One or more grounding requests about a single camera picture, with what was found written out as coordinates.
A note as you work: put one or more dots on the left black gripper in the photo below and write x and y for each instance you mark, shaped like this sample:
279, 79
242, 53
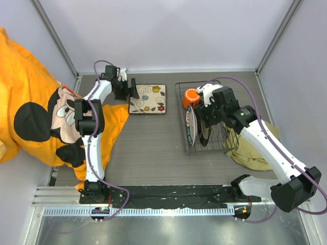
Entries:
128, 92

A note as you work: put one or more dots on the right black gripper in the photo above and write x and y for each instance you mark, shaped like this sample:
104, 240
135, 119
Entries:
203, 112

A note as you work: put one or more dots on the square floral plate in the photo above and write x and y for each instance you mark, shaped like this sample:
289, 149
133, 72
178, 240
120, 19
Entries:
152, 99

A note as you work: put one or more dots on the brown rimmed round plate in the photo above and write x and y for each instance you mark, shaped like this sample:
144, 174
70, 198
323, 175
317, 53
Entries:
204, 128

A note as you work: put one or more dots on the green rimmed white plate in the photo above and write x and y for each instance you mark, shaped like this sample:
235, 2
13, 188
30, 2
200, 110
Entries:
190, 125

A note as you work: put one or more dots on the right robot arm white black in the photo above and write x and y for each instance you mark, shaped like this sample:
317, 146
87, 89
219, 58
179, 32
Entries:
295, 182

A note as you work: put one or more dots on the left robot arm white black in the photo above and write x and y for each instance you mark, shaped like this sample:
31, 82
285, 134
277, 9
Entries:
90, 124

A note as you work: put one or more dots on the orange mug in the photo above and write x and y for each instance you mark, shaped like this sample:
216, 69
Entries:
191, 98

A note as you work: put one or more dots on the olive green cloth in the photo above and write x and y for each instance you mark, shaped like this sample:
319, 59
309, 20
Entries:
243, 152

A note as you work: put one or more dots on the orange cartoon mouse cloth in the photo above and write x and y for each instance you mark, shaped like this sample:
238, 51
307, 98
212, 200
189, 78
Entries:
37, 112

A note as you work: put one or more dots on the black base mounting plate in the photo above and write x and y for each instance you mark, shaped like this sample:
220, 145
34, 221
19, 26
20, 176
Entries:
166, 196

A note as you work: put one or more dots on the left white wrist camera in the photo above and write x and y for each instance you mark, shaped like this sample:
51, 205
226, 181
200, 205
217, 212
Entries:
122, 75

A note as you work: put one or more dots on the black wire dish rack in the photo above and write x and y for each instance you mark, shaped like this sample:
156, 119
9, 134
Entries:
222, 139

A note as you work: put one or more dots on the left aluminium frame post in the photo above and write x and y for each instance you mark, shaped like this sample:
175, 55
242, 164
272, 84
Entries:
54, 36

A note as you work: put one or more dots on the aluminium frame post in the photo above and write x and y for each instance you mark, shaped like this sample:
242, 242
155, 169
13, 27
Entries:
293, 8
54, 36

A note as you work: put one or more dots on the right aluminium frame post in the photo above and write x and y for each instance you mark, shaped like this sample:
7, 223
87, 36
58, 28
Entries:
293, 8

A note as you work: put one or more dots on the slotted white cable duct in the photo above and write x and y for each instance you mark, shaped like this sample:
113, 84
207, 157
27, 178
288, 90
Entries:
100, 212

